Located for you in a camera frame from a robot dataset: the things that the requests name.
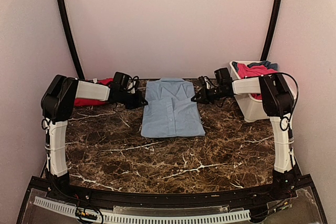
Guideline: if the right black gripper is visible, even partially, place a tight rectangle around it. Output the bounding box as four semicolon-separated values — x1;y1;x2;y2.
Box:
192;86;228;104

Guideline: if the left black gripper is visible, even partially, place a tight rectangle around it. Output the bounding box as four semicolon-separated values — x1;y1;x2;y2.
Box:
118;90;148;110

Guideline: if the light blue shirt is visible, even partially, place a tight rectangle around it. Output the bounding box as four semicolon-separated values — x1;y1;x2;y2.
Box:
141;78;205;138

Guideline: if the red t-shirt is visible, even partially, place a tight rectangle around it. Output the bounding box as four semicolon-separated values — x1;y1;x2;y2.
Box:
74;78;113;106

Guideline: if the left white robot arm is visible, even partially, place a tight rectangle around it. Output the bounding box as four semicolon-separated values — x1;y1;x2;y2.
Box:
41;72;148;201

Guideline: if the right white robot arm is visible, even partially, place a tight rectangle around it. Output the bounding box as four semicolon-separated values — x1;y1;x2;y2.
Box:
191;69;298;200

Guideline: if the white plastic laundry bin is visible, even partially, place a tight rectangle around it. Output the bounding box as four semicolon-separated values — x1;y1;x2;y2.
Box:
229;60;296;123

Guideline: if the pink garment in bin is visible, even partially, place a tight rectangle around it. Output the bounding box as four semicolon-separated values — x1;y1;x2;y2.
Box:
237;63;279;101

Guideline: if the dark blue garment in bin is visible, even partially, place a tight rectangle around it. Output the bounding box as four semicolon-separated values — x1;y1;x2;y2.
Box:
232;61;279;72

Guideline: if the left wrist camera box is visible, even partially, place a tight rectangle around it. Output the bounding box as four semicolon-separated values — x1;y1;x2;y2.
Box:
112;72;131;89

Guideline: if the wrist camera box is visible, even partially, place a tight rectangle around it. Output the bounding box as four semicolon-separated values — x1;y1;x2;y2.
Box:
112;72;131;89
214;68;232;86

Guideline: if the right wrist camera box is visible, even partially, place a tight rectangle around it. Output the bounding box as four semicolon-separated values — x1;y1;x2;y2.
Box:
214;68;232;86

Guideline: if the right black frame post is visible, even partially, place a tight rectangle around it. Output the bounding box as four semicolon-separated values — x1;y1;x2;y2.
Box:
260;0;281;61

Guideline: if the black frame post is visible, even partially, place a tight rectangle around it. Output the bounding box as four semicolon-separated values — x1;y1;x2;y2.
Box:
57;0;85;80
260;0;281;61

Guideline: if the left electronics board with wires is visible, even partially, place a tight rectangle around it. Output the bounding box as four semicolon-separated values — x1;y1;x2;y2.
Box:
72;194;104;223

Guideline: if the electronics board with wires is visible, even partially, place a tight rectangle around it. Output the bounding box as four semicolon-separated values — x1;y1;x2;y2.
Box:
72;194;104;223
267;198;293;216

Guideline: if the white slotted cable duct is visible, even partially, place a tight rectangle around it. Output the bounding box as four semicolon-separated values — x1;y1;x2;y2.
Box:
33;196;251;224

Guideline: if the right electronics board with wires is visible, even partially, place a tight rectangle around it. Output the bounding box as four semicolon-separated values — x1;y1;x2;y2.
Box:
267;198;293;216

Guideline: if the left black frame post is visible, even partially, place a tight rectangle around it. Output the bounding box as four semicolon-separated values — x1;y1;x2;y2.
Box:
57;0;85;80

